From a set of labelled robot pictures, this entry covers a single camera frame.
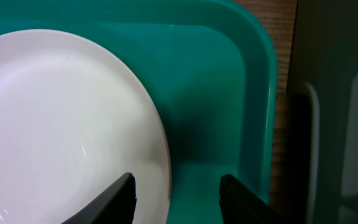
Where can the grey dishwasher rack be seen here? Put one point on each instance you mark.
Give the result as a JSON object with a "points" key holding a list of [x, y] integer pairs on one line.
{"points": [[324, 67]]}

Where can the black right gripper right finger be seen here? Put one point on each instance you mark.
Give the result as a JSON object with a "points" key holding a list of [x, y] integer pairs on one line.
{"points": [[239, 205]]}

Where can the pink plate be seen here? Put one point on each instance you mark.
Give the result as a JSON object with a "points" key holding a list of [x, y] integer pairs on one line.
{"points": [[73, 119]]}

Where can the teal plastic tray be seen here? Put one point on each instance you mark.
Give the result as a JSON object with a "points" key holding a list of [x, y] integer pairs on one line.
{"points": [[210, 68]]}

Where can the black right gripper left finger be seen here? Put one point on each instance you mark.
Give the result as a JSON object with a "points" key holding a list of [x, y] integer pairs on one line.
{"points": [[115, 205]]}

